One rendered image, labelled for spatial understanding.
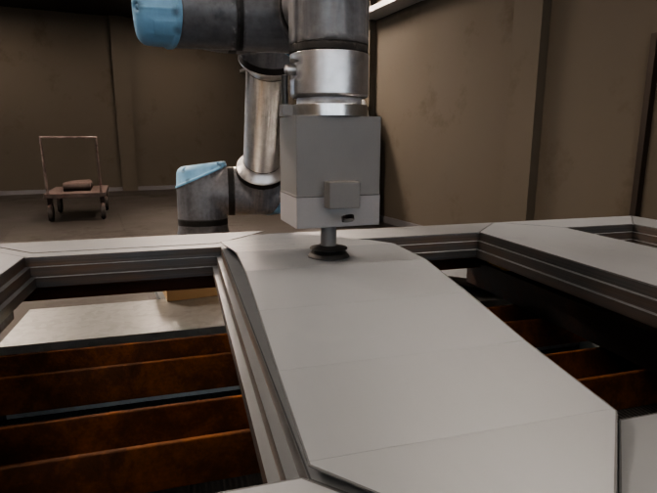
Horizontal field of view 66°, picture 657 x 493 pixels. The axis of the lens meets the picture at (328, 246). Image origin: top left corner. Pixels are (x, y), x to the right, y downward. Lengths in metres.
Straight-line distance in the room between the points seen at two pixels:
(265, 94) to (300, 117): 0.57
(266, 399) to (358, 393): 0.08
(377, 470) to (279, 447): 0.07
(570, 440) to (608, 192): 3.86
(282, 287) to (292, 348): 0.10
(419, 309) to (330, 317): 0.07
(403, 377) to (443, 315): 0.09
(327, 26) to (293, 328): 0.26
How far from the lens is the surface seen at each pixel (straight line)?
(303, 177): 0.47
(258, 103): 1.05
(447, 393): 0.32
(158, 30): 0.58
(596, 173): 4.20
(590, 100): 4.27
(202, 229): 1.20
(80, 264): 0.80
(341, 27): 0.48
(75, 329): 1.03
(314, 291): 0.43
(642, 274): 0.72
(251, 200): 1.20
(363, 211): 0.49
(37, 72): 11.53
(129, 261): 0.79
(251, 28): 0.58
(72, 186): 7.56
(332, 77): 0.47
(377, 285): 0.45
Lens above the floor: 1.01
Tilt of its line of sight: 12 degrees down
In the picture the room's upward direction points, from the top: straight up
